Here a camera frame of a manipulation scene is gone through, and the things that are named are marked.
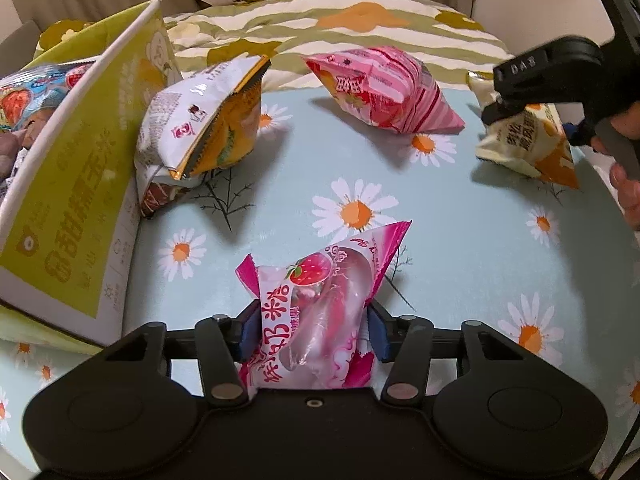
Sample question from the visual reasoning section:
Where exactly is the pink strawberry snack bag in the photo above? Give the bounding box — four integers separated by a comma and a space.
236, 221, 411, 394

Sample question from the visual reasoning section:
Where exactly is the cream orange cake packet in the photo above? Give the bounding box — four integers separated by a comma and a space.
475, 104, 579, 190

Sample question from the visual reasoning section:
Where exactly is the white orange snack bag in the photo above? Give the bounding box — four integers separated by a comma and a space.
134, 55, 270, 218

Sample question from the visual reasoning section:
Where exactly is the pink striped snack bag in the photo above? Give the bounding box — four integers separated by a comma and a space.
305, 47, 465, 134

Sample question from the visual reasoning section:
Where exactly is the shrimp flake snack bag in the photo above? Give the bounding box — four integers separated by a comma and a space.
1, 60, 94, 132

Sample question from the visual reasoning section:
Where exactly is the person right hand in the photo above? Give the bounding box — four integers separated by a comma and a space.
610, 102, 640, 231

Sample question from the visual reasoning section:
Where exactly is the green cardboard box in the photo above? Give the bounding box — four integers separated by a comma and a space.
1, 0, 181, 353

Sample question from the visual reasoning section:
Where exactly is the green striped floral duvet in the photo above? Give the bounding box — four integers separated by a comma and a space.
31, 0, 516, 94

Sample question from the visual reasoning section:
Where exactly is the grey bed headboard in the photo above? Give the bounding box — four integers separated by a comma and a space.
0, 21, 41, 77

